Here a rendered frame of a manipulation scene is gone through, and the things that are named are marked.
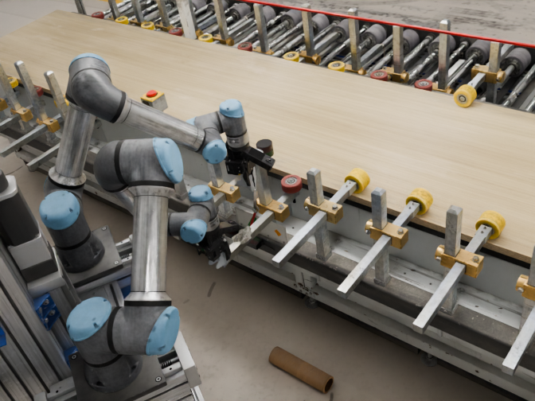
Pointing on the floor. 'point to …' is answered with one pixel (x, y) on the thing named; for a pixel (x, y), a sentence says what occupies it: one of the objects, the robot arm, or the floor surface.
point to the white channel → (186, 19)
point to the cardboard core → (301, 369)
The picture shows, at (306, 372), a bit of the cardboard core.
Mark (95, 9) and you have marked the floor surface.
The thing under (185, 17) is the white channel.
